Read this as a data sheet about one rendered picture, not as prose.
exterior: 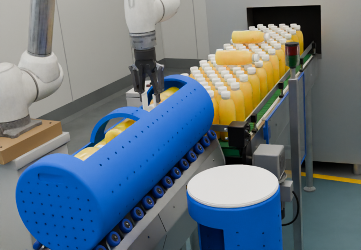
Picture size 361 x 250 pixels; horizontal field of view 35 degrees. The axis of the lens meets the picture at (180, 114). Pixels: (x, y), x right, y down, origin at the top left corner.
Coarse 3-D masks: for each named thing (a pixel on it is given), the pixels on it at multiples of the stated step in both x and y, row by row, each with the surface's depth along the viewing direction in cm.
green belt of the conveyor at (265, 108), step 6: (306, 54) 373; (306, 60) 359; (300, 66) 347; (288, 78) 323; (276, 96) 294; (270, 102) 286; (264, 108) 278; (258, 114) 271; (258, 120) 262; (252, 126) 256; (222, 144) 240; (222, 150) 239; (228, 150) 238; (234, 150) 237; (234, 156) 240; (240, 156) 238
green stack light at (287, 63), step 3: (285, 57) 248; (288, 57) 246; (291, 57) 245; (294, 57) 245; (297, 57) 246; (285, 60) 249; (288, 60) 246; (291, 60) 246; (294, 60) 246; (297, 60) 246; (285, 63) 249; (288, 63) 247; (291, 63) 246; (294, 63) 246; (297, 63) 246; (288, 66) 247; (291, 66) 247; (294, 66) 246
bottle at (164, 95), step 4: (172, 88) 219; (176, 88) 220; (164, 92) 213; (168, 92) 214; (172, 92) 215; (160, 96) 209; (164, 96) 210; (168, 96) 212; (152, 100) 208; (164, 100) 208
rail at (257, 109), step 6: (312, 42) 369; (306, 48) 355; (288, 72) 310; (282, 78) 297; (276, 84) 287; (270, 90) 278; (276, 90) 287; (270, 96) 276; (264, 102) 267; (258, 108) 258; (246, 120) 241
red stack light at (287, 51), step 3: (285, 48) 246; (288, 48) 245; (291, 48) 244; (294, 48) 244; (297, 48) 245; (285, 51) 247; (288, 51) 245; (291, 51) 244; (294, 51) 244; (297, 51) 245; (285, 54) 247; (288, 54) 245; (291, 54) 245; (294, 54) 245; (297, 54) 245
